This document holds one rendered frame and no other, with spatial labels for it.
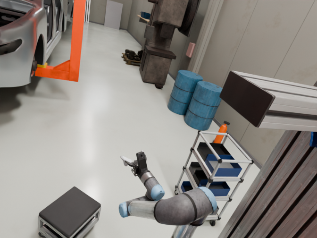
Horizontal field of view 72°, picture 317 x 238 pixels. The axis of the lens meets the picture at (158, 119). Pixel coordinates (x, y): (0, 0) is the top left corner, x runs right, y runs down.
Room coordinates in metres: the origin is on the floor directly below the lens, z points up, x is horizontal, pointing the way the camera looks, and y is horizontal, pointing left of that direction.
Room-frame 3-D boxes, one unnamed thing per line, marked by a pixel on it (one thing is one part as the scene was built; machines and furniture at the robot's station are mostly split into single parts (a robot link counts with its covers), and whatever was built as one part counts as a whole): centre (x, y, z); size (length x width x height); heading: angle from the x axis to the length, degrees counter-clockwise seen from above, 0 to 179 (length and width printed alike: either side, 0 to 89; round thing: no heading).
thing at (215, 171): (1.98, -0.73, 0.50); 0.54 x 0.42 x 1.00; 23
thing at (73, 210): (1.27, 0.52, 0.17); 0.43 x 0.36 x 0.34; 161
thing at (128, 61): (7.99, 1.24, 0.24); 1.33 x 0.92 x 0.48; 116
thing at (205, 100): (4.62, -0.63, 0.46); 1.23 x 0.75 x 0.91; 29
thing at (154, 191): (0.88, -0.09, 1.21); 0.11 x 0.08 x 0.09; 40
